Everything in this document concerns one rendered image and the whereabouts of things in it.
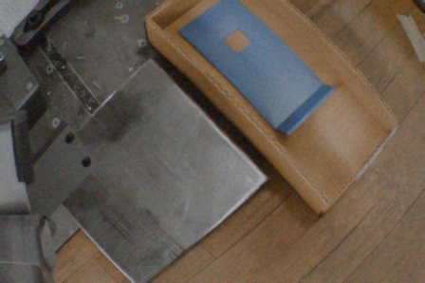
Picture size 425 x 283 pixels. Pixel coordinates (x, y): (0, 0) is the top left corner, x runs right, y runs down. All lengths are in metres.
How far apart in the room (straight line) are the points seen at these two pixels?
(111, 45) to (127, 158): 0.13
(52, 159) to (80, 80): 0.27
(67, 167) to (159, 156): 0.22
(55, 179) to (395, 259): 0.40
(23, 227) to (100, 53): 0.43
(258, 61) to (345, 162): 0.13
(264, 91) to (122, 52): 0.15
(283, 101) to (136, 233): 0.19
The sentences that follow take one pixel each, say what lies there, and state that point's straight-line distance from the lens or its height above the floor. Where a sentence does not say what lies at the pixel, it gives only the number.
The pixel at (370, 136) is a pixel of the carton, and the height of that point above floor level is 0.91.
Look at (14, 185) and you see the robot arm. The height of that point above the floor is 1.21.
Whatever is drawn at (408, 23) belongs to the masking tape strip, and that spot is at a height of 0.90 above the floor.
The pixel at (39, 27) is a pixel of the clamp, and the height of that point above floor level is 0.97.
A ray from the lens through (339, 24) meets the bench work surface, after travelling 1.14.
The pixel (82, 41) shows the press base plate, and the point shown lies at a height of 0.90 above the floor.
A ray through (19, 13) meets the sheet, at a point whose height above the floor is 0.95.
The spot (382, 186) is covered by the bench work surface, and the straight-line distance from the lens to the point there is 1.09.
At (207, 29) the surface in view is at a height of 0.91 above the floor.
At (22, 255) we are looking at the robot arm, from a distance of 0.72.
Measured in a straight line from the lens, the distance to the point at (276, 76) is 1.10.
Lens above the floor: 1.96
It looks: 75 degrees down
